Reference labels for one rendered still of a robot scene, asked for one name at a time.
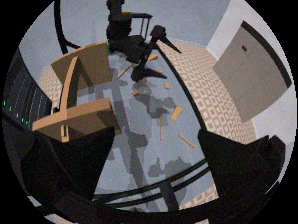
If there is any wooden rail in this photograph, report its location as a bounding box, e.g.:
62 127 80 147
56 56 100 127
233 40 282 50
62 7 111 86
60 56 82 142

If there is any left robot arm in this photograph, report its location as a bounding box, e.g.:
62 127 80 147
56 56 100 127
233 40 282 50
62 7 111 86
106 0 147 64

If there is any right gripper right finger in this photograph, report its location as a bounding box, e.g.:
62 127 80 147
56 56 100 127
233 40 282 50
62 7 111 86
197 129 269 197

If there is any wooden end board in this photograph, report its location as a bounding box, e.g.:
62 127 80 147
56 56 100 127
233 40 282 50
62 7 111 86
32 97 121 142
51 40 112 90

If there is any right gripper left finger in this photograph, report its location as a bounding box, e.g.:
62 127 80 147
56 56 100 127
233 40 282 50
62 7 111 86
34 126 115 201

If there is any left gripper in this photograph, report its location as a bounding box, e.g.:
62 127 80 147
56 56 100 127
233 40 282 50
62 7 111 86
122 25 182 82

